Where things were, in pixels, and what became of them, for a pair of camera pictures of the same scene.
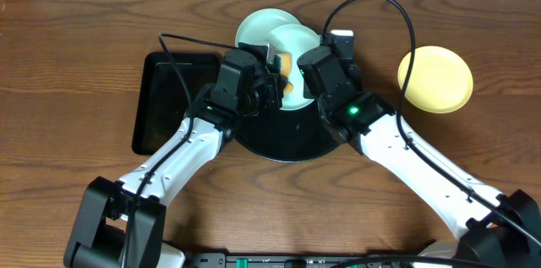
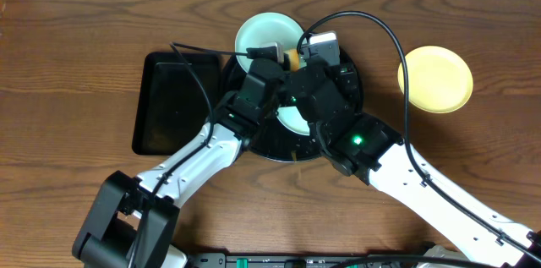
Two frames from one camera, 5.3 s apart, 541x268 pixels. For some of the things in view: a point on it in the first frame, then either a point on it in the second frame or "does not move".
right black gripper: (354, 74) does not move
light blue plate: (297, 41) to (290, 117)
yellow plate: (441, 80) does not move
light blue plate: (256, 26) does not move
